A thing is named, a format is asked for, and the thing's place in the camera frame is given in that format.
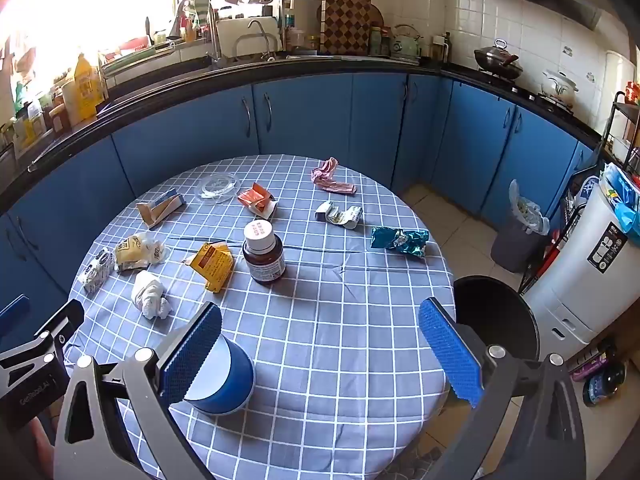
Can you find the yellow white wrapper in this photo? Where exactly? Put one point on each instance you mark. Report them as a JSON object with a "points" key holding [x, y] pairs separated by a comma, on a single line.
{"points": [[132, 252]]}

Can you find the row of blue cabinet doors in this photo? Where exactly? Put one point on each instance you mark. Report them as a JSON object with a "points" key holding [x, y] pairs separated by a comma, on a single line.
{"points": [[310, 115]]}

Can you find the white tissue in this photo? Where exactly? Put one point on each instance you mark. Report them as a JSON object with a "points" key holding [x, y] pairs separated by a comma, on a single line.
{"points": [[147, 292]]}

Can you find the black trash bin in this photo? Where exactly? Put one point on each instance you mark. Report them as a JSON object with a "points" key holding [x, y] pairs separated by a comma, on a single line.
{"points": [[500, 310]]}

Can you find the clear plastic bin liner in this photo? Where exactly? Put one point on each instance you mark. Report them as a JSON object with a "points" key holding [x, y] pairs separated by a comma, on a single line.
{"points": [[527, 210]]}

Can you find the black kitchen countertop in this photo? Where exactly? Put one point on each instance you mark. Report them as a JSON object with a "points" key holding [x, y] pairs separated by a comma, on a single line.
{"points": [[200, 77]]}

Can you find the pale green kettle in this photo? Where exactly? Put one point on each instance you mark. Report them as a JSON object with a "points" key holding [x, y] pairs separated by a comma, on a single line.
{"points": [[406, 42]]}

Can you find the tan carton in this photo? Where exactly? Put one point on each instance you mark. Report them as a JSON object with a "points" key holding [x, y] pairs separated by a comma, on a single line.
{"points": [[155, 210]]}

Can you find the white label wrapper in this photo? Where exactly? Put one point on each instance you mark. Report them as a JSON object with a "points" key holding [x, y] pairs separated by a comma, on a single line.
{"points": [[350, 217]]}

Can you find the orange packet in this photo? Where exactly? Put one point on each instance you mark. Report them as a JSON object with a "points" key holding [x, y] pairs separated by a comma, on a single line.
{"points": [[252, 195]]}

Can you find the clear plastic lid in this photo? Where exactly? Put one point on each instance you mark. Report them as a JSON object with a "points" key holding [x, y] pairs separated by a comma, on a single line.
{"points": [[215, 185]]}

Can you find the grey small waste bin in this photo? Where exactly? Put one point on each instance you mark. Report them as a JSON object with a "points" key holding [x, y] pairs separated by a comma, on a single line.
{"points": [[515, 252]]}

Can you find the blue paper cup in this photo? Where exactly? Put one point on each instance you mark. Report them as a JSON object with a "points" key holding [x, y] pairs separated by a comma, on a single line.
{"points": [[235, 375]]}

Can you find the brown medicine bottle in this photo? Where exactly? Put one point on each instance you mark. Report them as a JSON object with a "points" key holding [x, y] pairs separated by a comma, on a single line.
{"points": [[265, 260]]}

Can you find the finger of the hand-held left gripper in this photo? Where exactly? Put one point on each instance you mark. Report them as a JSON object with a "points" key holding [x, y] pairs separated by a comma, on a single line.
{"points": [[12, 312], [55, 335]]}

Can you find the blue bottle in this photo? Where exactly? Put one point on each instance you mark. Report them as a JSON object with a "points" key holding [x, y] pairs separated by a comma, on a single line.
{"points": [[605, 385]]}

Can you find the white washing machine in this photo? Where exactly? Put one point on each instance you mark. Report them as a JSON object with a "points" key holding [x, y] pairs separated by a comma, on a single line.
{"points": [[575, 285]]}

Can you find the chrome faucet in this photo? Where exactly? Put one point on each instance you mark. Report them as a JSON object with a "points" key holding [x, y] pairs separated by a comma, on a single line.
{"points": [[265, 35]]}

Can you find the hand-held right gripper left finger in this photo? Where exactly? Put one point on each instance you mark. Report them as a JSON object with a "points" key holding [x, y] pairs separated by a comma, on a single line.
{"points": [[192, 352]]}

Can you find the checkered wooden cutting board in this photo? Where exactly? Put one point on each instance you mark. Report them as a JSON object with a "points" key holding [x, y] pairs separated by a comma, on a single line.
{"points": [[345, 17]]}

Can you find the black metal rack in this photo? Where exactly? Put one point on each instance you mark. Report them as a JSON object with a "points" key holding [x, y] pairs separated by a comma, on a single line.
{"points": [[612, 120]]}

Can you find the black white printed wrapper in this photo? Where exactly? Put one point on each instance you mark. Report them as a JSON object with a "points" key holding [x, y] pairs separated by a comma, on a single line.
{"points": [[97, 270]]}

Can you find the white plastic dish tub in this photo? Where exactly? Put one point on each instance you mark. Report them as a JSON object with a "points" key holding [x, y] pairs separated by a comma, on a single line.
{"points": [[240, 35]]}

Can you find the yellow snack packet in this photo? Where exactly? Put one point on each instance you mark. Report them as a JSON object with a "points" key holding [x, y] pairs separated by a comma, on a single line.
{"points": [[212, 265]]}

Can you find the black wok with lid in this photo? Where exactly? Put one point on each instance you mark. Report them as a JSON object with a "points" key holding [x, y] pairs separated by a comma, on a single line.
{"points": [[497, 62]]}

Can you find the yellow bag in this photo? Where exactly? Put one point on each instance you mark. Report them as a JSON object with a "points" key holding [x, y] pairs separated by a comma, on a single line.
{"points": [[89, 87]]}

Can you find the blue plastic bag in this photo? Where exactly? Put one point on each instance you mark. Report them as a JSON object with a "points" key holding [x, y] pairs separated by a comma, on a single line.
{"points": [[622, 200]]}

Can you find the green striped cloth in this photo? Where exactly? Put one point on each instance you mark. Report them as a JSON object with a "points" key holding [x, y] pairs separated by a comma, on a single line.
{"points": [[199, 10]]}

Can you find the teal foil wrapper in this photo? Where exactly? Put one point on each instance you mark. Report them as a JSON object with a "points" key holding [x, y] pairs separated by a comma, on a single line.
{"points": [[400, 240]]}

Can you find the black gas stove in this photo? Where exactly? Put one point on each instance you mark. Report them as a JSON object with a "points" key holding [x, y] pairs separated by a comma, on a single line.
{"points": [[530, 92]]}

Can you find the small white medicine box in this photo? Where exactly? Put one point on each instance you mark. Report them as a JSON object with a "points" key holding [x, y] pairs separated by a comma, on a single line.
{"points": [[325, 209]]}

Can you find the pink wrapper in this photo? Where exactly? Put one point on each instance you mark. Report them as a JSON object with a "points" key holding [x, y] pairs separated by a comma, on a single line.
{"points": [[325, 175]]}

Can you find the white ceramic pot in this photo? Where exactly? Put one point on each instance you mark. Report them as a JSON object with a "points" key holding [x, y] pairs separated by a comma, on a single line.
{"points": [[560, 85]]}

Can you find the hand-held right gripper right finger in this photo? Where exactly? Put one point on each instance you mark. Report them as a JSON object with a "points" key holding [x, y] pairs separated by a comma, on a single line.
{"points": [[450, 350]]}

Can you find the blue checked tablecloth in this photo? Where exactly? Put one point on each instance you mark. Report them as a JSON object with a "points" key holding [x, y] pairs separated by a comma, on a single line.
{"points": [[325, 335]]}

